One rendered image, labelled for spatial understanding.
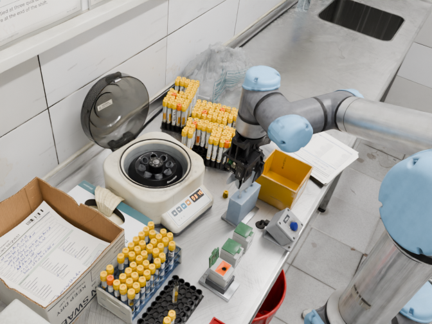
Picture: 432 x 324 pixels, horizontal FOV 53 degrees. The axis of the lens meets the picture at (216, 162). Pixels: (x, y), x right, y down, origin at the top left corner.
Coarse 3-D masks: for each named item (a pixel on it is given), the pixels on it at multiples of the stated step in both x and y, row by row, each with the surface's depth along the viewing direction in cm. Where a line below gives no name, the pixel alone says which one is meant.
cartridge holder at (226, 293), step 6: (204, 276) 109; (234, 276) 107; (204, 282) 108; (210, 282) 106; (228, 282) 106; (234, 282) 109; (210, 288) 107; (216, 288) 106; (222, 288) 105; (228, 288) 107; (234, 288) 107; (222, 294) 106; (228, 294) 106; (228, 300) 105
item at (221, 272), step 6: (216, 264) 104; (222, 264) 105; (228, 264) 105; (210, 270) 104; (216, 270) 103; (222, 270) 105; (228, 270) 104; (210, 276) 105; (216, 276) 104; (222, 276) 102; (228, 276) 103; (216, 282) 105; (222, 282) 104
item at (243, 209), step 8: (256, 184) 122; (248, 192) 120; (256, 192) 122; (232, 200) 117; (240, 200) 117; (248, 200) 119; (256, 200) 126; (232, 208) 119; (240, 208) 117; (248, 208) 123; (256, 208) 128; (224, 216) 124; (232, 216) 121; (240, 216) 120; (248, 216) 125; (232, 224) 123
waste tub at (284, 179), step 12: (276, 156) 135; (288, 156) 133; (264, 168) 133; (276, 168) 138; (288, 168) 136; (300, 168) 133; (312, 168) 130; (264, 180) 126; (276, 180) 137; (288, 180) 138; (300, 180) 136; (264, 192) 129; (276, 192) 126; (288, 192) 123; (300, 192) 131; (276, 204) 129; (288, 204) 126
